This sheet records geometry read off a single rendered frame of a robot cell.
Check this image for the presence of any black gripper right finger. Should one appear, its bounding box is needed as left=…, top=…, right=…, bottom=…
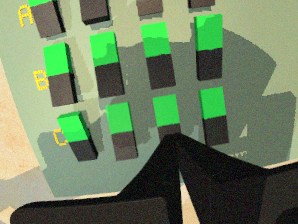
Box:
left=173, top=133, right=298, bottom=224

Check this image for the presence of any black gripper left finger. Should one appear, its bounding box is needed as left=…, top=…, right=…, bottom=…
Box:
left=9, top=133, right=182, bottom=224

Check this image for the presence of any pale green switch panel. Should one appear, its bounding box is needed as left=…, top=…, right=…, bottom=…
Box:
left=0, top=0, right=298, bottom=197

